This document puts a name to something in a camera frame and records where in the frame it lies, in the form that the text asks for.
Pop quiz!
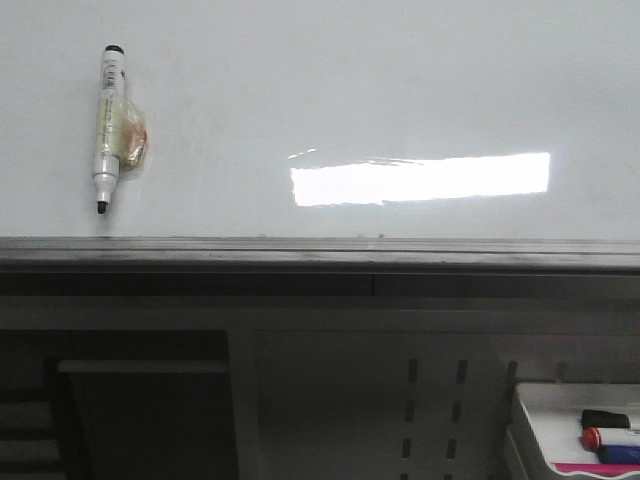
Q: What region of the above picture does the blue marker in bin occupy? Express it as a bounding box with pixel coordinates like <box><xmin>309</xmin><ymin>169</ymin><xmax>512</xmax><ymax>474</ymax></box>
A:
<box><xmin>597</xmin><ymin>445</ymin><xmax>640</xmax><ymax>465</ymax></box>

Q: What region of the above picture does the dark whiteboard frame tray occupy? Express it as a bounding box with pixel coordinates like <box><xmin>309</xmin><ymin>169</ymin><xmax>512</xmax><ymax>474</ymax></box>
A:
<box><xmin>1</xmin><ymin>237</ymin><xmax>639</xmax><ymax>299</ymax></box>

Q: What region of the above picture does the pink item in bin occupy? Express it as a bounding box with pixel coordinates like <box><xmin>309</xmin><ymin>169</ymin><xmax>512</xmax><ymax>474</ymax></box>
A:
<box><xmin>552</xmin><ymin>463</ymin><xmax>639</xmax><ymax>478</ymax></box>

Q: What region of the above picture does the white whiteboard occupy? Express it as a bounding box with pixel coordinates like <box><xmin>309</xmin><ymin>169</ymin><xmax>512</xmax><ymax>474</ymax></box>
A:
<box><xmin>1</xmin><ymin>1</ymin><xmax>639</xmax><ymax>241</ymax></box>

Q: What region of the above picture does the white whiteboard marker with tape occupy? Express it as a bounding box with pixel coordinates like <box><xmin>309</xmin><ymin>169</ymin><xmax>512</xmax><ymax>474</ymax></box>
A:
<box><xmin>92</xmin><ymin>44</ymin><xmax>149</xmax><ymax>215</ymax></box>

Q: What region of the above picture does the white storage bin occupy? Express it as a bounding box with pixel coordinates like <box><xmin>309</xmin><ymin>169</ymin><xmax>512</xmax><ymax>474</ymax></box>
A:
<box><xmin>504</xmin><ymin>383</ymin><xmax>639</xmax><ymax>479</ymax></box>

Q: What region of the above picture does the dark box on left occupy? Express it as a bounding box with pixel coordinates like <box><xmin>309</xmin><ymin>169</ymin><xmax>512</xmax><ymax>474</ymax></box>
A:
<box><xmin>43</xmin><ymin>359</ymin><xmax>239</xmax><ymax>479</ymax></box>

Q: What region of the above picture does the black marker cap in bin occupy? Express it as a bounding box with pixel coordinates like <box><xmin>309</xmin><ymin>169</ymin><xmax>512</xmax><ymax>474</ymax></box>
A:
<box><xmin>580</xmin><ymin>409</ymin><xmax>631</xmax><ymax>429</ymax></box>

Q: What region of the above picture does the white pegboard panel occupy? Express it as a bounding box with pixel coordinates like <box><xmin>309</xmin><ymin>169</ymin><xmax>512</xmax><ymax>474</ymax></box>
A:
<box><xmin>228</xmin><ymin>326</ymin><xmax>639</xmax><ymax>479</ymax></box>

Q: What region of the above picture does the red capped marker in bin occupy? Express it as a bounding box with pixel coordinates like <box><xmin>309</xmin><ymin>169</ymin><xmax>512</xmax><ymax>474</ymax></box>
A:
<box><xmin>581</xmin><ymin>427</ymin><xmax>639</xmax><ymax>452</ymax></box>

